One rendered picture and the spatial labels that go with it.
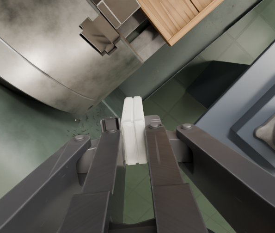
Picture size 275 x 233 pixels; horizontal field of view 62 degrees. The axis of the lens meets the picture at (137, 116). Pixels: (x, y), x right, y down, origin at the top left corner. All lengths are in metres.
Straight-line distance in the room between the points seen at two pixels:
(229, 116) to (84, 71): 0.60
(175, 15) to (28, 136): 0.43
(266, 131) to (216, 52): 0.86
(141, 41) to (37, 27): 0.38
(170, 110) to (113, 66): 1.25
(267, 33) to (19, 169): 1.55
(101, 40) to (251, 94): 0.61
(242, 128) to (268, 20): 1.00
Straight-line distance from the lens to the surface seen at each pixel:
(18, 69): 0.28
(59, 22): 0.26
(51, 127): 0.34
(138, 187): 1.75
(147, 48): 0.61
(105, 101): 0.63
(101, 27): 0.27
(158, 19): 0.59
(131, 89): 0.94
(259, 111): 0.78
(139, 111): 0.16
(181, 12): 0.60
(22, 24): 0.26
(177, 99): 1.52
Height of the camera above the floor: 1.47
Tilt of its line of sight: 74 degrees down
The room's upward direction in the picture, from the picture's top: 179 degrees counter-clockwise
